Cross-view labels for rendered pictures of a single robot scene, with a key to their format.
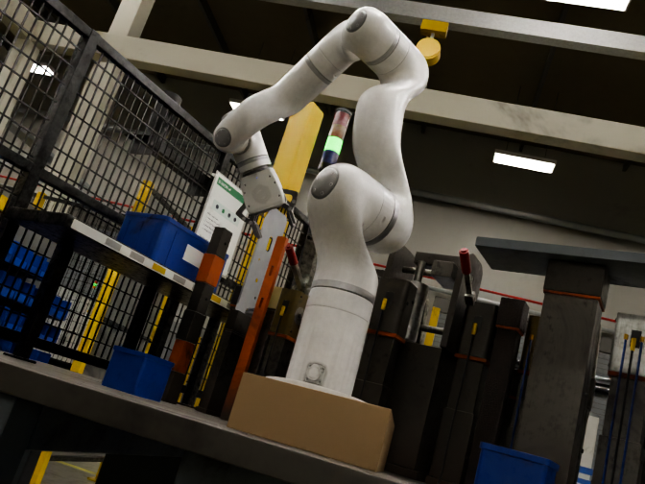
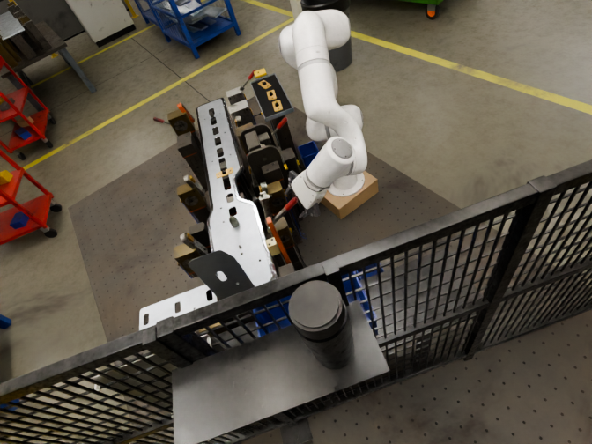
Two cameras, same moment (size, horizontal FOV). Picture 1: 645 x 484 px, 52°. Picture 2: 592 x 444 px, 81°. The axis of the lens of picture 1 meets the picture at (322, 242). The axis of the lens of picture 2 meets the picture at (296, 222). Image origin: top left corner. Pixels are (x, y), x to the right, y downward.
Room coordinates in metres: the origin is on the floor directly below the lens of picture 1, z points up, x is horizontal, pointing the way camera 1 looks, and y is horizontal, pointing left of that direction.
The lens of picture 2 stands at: (2.08, 0.78, 2.01)
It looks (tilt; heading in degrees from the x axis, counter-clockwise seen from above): 49 degrees down; 238
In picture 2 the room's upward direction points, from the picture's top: 21 degrees counter-clockwise
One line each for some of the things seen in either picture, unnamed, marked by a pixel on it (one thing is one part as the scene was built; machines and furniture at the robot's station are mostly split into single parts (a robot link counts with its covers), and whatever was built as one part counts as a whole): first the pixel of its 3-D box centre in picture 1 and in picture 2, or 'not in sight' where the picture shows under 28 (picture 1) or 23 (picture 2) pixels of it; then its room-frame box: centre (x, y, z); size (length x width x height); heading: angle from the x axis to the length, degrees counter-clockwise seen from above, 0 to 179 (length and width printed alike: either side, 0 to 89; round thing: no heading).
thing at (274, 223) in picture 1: (263, 261); (231, 284); (1.97, 0.15, 1.17); 0.12 x 0.01 x 0.34; 148
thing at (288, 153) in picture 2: (373, 368); (299, 184); (1.38, -0.18, 0.89); 0.09 x 0.08 x 0.38; 148
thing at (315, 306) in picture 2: (162, 120); (326, 329); (1.98, 0.60, 1.52); 0.07 x 0.07 x 0.18
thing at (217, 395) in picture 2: (180, 152); (265, 358); (2.07, 0.53, 1.46); 0.36 x 0.15 x 0.18; 148
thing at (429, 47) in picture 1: (418, 83); not in sight; (3.56, -0.29, 2.85); 0.16 x 0.10 x 0.85; 77
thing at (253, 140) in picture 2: (413, 356); (273, 179); (1.46, -0.26, 0.95); 0.18 x 0.13 x 0.49; 58
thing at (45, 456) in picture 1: (124, 336); not in sight; (4.74, 1.14, 1.00); 1.04 x 0.14 x 2.00; 167
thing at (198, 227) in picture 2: not in sight; (208, 248); (1.88, -0.33, 0.84); 0.10 x 0.05 x 0.29; 148
